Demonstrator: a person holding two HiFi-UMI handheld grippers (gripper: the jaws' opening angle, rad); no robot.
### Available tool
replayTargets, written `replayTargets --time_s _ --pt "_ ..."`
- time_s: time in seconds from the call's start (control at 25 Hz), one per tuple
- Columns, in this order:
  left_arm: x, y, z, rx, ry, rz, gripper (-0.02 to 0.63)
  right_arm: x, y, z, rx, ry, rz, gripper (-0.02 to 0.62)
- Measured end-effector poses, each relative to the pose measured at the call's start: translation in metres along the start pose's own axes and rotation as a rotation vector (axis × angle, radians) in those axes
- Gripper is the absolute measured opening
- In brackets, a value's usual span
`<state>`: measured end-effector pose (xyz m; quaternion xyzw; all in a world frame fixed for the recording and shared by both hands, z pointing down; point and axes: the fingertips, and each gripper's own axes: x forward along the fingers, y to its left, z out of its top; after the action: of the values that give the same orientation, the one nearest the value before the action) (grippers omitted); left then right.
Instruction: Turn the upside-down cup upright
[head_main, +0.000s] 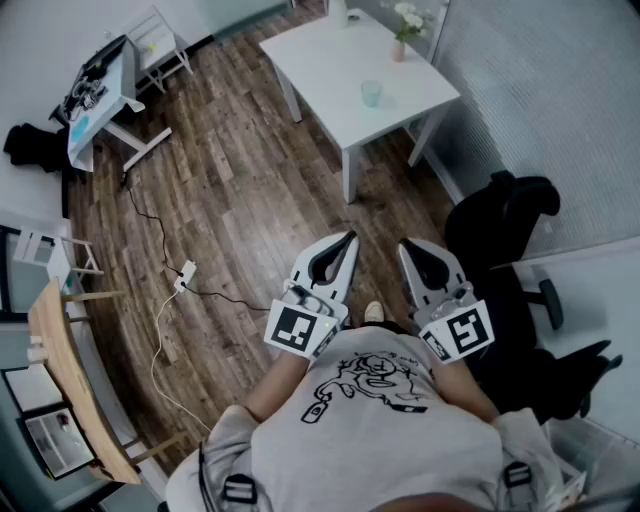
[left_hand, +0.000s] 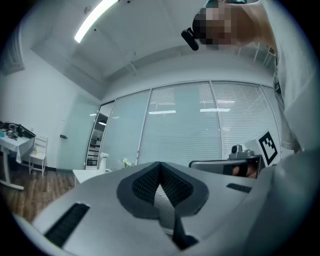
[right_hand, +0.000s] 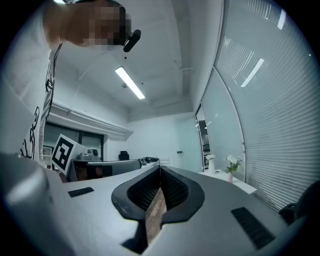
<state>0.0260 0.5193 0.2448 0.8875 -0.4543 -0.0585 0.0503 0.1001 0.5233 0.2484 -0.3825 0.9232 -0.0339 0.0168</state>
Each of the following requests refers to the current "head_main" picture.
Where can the grey printed t-shirt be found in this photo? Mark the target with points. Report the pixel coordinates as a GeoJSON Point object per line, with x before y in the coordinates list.
{"type": "Point", "coordinates": [375, 440]}

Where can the person's left forearm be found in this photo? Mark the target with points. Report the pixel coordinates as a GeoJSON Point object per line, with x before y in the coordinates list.
{"type": "Point", "coordinates": [277, 385]}

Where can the white step stool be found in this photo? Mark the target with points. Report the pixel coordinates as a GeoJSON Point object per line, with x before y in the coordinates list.
{"type": "Point", "coordinates": [155, 57]}

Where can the person's beige shoe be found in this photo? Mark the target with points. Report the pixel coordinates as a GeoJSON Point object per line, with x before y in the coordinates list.
{"type": "Point", "coordinates": [374, 311]}

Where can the small white box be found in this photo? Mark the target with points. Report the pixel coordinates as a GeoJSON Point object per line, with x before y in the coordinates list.
{"type": "Point", "coordinates": [37, 349]}

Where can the black flat panel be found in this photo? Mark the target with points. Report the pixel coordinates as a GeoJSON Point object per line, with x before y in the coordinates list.
{"type": "Point", "coordinates": [102, 55]}

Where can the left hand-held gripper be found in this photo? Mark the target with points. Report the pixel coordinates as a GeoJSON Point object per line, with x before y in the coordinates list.
{"type": "Point", "coordinates": [292, 327]}

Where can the white power strip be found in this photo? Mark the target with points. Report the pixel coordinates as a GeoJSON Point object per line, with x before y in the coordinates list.
{"type": "Point", "coordinates": [185, 275]}

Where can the pink vase with white flowers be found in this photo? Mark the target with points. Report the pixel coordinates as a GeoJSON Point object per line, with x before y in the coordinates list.
{"type": "Point", "coordinates": [398, 50]}

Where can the white desk with metal legs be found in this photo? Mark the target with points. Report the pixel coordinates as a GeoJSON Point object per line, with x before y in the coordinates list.
{"type": "Point", "coordinates": [107, 100]}

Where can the tangle of black electronics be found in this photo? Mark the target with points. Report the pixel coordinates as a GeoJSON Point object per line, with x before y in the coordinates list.
{"type": "Point", "coordinates": [85, 92]}

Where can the person's black trousers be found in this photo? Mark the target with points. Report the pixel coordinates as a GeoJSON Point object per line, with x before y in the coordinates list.
{"type": "Point", "coordinates": [385, 327]}

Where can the white square table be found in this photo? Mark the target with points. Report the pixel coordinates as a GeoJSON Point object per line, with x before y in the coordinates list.
{"type": "Point", "coordinates": [340, 75]}

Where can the white chair with wooden legs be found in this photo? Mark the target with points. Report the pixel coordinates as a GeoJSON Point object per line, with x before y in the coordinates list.
{"type": "Point", "coordinates": [55, 260]}

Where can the wooden table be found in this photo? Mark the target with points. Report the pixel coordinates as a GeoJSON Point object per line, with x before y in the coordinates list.
{"type": "Point", "coordinates": [65, 360]}

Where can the clear plastic storage box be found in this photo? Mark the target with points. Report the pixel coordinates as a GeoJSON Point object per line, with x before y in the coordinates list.
{"type": "Point", "coordinates": [590, 450]}

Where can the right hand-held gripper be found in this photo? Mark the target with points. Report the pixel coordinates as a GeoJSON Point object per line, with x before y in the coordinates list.
{"type": "Point", "coordinates": [465, 330]}

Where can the grey framed tray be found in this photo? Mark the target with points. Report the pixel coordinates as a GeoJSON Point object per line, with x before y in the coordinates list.
{"type": "Point", "coordinates": [57, 442]}

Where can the black office chair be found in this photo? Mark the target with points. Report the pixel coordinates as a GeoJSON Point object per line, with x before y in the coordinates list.
{"type": "Point", "coordinates": [480, 225]}

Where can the black bag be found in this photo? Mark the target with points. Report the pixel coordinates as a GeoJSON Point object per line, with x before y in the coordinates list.
{"type": "Point", "coordinates": [35, 147]}

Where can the person's right forearm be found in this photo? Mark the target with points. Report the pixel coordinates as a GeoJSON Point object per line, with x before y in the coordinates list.
{"type": "Point", "coordinates": [465, 390]}

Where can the white board with black frame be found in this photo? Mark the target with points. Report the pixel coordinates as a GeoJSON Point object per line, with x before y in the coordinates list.
{"type": "Point", "coordinates": [32, 387]}

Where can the translucent green cup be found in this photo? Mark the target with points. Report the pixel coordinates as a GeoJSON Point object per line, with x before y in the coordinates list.
{"type": "Point", "coordinates": [371, 94]}

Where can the light blue cloth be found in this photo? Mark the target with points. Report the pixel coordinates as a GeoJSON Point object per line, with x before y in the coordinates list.
{"type": "Point", "coordinates": [81, 129]}

